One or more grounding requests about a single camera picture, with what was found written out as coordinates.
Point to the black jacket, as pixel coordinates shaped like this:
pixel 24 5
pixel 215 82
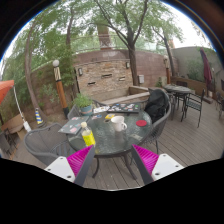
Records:
pixel 156 105

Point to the large dark-trunked tree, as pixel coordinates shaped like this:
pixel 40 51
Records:
pixel 133 66

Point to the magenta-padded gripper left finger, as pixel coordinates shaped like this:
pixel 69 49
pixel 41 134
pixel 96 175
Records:
pixel 61 166

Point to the wooden lamp post, globe light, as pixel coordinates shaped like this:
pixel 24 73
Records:
pixel 60 93
pixel 167 71

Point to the dark round patio table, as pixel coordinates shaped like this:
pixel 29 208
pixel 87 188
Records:
pixel 176 89

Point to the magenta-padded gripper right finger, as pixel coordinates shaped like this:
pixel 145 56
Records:
pixel 165 165

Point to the black metal patio chair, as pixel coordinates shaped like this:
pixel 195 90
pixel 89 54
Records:
pixel 194 105

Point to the black wall lamp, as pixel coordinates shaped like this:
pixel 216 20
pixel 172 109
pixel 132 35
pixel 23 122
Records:
pixel 80 71
pixel 127 65

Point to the yellow card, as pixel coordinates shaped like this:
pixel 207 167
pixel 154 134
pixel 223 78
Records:
pixel 110 116

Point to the white sticker sheet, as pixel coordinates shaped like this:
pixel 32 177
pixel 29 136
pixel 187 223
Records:
pixel 101 109

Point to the clear bottle with yellow label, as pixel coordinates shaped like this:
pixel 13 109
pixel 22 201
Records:
pixel 88 137

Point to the orange canopy tent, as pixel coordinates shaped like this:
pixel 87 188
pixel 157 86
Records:
pixel 5 88

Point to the grey laptop with stickers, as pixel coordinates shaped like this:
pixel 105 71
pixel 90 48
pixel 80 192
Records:
pixel 73 125

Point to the black laptop with stickers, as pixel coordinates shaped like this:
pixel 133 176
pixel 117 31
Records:
pixel 124 107

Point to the blue yellow striped cone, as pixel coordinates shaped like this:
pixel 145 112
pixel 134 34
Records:
pixel 38 116

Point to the green plant in blue pot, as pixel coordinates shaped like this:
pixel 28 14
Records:
pixel 84 101

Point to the closed maroon patio umbrella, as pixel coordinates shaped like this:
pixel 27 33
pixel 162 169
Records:
pixel 206 70

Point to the grey wicker chair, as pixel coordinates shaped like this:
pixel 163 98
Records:
pixel 43 138
pixel 161 128
pixel 73 112

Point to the flat round red coaster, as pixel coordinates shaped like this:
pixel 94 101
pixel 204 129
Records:
pixel 141 123

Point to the grey wall utility box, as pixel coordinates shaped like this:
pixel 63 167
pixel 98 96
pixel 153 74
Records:
pixel 141 79

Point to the leaning thin-trunked tree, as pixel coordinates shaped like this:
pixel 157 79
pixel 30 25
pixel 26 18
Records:
pixel 28 73

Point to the small blue sticker card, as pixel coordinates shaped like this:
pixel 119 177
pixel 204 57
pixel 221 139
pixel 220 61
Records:
pixel 96 117

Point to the white ceramic mug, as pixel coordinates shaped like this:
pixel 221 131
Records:
pixel 117 124

